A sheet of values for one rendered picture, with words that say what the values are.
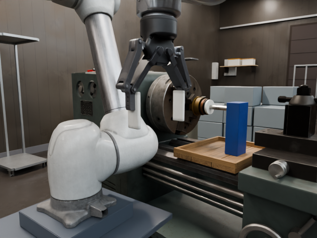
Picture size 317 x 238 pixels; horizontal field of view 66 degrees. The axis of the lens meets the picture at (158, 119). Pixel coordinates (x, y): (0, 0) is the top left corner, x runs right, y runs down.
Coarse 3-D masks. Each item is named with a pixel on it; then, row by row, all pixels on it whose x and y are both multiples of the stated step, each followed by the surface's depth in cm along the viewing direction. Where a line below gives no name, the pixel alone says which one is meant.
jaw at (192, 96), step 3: (168, 81) 119; (171, 81) 117; (171, 84) 116; (174, 87) 115; (189, 90) 116; (186, 93) 115; (189, 93) 117; (186, 96) 116; (189, 96) 117; (192, 96) 116; (195, 96) 117; (186, 99) 117; (189, 99) 115; (192, 99) 116; (186, 102) 119; (189, 102) 117
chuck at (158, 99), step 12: (156, 84) 121; (168, 84) 115; (192, 84) 127; (156, 96) 117; (168, 96) 116; (156, 108) 117; (168, 108) 116; (156, 120) 121; (168, 120) 117; (168, 132) 124; (180, 132) 124
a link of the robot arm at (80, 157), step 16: (64, 128) 69; (80, 128) 70; (96, 128) 74; (64, 144) 68; (80, 144) 68; (96, 144) 72; (112, 144) 77; (48, 160) 70; (64, 160) 67; (80, 160) 68; (96, 160) 72; (112, 160) 76; (48, 176) 72; (64, 176) 68; (80, 176) 69; (96, 176) 72; (64, 192) 69; (80, 192) 70; (96, 192) 74
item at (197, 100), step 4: (196, 100) 115; (200, 100) 114; (204, 100) 113; (192, 104) 115; (196, 104) 114; (200, 104) 113; (204, 104) 112; (192, 108) 116; (196, 108) 114; (200, 108) 113; (196, 112) 116; (200, 112) 115; (204, 112) 113
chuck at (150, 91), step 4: (160, 76) 126; (156, 80) 124; (152, 84) 123; (152, 88) 121; (148, 92) 122; (148, 96) 122; (148, 100) 121; (148, 104) 121; (148, 108) 121; (148, 112) 122; (148, 116) 123; (152, 120) 123; (152, 124) 125; (156, 128) 128
